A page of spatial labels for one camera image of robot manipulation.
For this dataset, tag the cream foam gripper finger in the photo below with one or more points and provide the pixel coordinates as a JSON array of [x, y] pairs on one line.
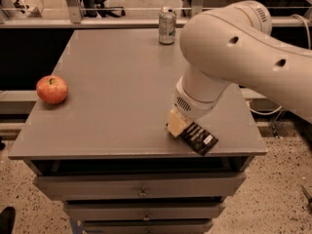
[[177, 122]]

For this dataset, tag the black rxbar chocolate wrapper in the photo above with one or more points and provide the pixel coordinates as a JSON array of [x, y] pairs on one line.
[[199, 139]]

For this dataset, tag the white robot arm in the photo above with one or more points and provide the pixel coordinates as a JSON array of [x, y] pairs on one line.
[[233, 44]]

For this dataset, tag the grey drawer cabinet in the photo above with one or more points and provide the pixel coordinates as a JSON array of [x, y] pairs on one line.
[[114, 120]]

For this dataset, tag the top grey drawer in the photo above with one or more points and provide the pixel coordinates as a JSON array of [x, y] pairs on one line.
[[108, 187]]

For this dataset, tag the grey drawer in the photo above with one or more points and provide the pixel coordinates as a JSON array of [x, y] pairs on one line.
[[181, 226], [108, 187], [144, 211]]

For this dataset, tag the silver green soda can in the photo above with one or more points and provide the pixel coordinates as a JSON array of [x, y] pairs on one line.
[[167, 25]]

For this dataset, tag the red apple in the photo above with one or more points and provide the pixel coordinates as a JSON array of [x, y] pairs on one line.
[[52, 89]]

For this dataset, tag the middle grey drawer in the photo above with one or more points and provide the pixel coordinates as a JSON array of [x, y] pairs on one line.
[[144, 211]]

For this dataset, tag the bottom grey drawer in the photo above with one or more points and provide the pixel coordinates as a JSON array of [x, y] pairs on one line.
[[181, 226]]

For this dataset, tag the grey metal railing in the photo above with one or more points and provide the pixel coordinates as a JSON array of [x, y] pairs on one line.
[[68, 13]]

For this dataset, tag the black shoe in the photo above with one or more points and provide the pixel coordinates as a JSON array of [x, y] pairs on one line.
[[7, 220]]

